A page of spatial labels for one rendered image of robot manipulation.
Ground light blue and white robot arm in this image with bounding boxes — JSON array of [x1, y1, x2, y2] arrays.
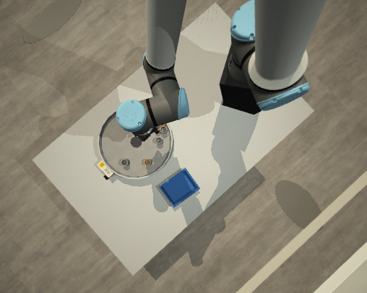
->
[[116, 0, 327, 136]]

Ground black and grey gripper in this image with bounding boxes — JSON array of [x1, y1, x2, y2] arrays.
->
[[133, 127, 159, 141]]

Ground blue crate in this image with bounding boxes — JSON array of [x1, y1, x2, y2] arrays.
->
[[160, 168, 199, 208]]

